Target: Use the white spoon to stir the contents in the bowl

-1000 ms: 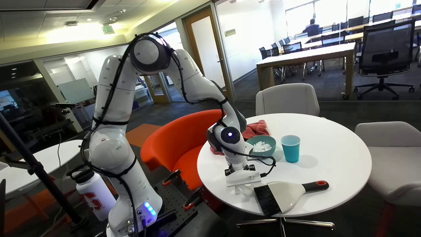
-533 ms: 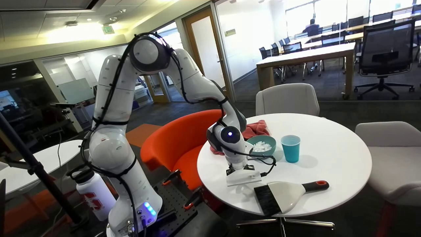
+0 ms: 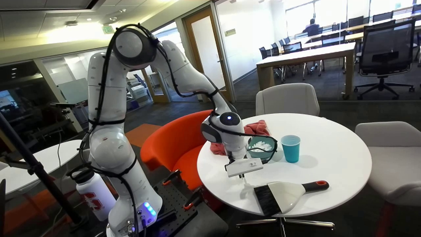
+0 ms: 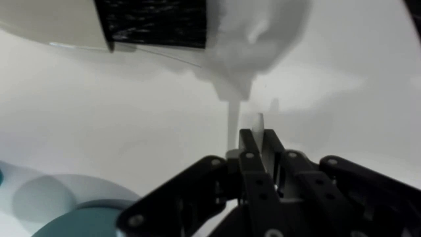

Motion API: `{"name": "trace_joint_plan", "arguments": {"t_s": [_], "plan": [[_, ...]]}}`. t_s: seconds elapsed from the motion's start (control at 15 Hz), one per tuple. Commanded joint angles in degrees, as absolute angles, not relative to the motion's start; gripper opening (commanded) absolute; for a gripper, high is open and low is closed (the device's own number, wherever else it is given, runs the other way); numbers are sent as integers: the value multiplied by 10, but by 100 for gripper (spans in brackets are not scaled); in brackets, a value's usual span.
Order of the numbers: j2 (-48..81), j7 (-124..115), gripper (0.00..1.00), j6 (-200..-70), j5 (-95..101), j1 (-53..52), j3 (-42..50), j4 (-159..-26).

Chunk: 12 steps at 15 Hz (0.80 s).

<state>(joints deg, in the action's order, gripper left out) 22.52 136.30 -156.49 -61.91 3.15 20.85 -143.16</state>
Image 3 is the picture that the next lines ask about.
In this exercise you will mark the seated person dark shirt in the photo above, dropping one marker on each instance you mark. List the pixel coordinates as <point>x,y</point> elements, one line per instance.
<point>312,28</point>

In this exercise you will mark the white upholstered chair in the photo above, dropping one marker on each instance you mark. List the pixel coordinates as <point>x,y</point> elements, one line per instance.
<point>390,153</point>
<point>287,99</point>

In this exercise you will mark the black tripod pole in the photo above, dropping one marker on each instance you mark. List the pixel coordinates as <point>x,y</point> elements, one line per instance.
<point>40,171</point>

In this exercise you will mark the white bottle red print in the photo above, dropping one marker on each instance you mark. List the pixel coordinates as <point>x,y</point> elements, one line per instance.
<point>96,198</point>

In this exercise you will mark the blue plastic cup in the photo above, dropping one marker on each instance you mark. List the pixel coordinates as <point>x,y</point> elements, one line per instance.
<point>291,151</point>

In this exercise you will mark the dark monitor screen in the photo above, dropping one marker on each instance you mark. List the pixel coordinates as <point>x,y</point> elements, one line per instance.
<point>8,103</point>

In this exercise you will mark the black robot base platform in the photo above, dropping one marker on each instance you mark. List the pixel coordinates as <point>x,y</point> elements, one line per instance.
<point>202,224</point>

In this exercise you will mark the red crumpled cloth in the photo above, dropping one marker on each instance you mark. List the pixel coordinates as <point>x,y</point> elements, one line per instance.
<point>257,128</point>

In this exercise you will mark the teal bowl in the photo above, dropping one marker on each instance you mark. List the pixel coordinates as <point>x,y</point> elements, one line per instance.
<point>264,155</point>

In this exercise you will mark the orange clamp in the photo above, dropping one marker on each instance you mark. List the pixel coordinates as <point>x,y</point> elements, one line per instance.
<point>171,178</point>
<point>191,204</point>

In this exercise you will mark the glass door wooden frame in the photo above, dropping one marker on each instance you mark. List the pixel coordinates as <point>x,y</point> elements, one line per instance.
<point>206,47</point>

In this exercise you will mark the long wooden table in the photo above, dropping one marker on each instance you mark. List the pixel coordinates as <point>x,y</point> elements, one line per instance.
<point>307,54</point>

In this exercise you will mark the large orange armchair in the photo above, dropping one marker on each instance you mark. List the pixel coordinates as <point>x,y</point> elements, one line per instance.
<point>175,140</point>

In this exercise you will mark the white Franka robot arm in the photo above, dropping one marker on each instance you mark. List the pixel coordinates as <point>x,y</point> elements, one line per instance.
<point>114,149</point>

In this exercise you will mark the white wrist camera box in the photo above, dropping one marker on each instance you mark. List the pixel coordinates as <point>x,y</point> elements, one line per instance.
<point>244,167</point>

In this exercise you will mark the black mesh office chair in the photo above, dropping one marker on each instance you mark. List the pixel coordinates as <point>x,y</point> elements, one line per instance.
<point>386,43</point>

